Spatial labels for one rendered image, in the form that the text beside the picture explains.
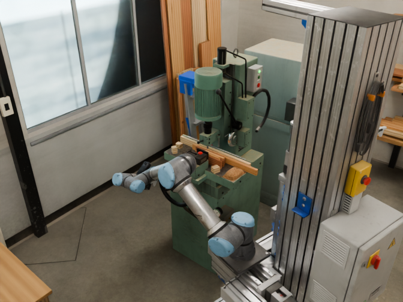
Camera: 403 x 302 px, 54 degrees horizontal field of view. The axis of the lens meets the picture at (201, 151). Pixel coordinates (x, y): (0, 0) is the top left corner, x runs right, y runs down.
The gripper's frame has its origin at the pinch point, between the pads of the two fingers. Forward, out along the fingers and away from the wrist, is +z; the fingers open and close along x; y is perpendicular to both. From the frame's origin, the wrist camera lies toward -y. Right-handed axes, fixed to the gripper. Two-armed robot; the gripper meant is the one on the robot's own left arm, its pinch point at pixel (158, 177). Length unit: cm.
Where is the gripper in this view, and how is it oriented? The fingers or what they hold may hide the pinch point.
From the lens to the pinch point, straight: 259.3
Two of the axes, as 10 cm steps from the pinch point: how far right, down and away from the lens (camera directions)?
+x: 7.7, 2.6, -5.9
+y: -2.6, 9.6, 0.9
